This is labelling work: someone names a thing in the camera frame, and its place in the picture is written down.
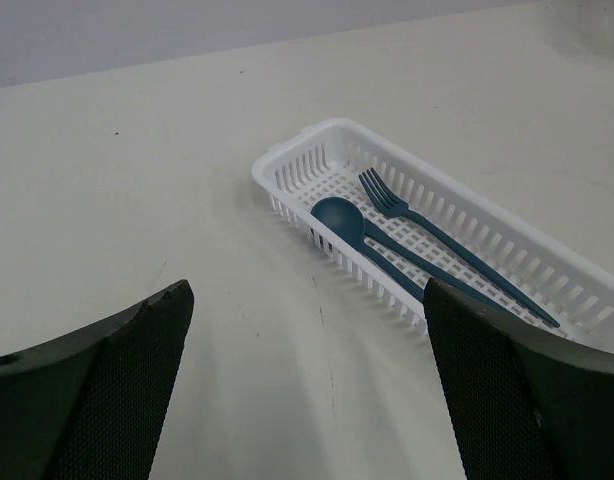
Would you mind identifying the dark blue plastic knife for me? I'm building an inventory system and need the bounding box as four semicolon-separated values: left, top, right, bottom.
364;219;496;307

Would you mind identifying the white slotted cutlery tray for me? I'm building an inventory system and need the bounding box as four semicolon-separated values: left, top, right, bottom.
252;119;614;353

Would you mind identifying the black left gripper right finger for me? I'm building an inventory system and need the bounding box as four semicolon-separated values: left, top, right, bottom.
423;278;614;479

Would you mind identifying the dark blue plastic spoon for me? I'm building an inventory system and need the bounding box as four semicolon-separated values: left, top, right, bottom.
311;197;424;303

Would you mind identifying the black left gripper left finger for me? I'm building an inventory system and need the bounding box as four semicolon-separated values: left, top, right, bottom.
0;280;194;479

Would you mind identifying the dark blue plastic fork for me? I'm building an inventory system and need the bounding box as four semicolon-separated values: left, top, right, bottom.
359;168;560;328

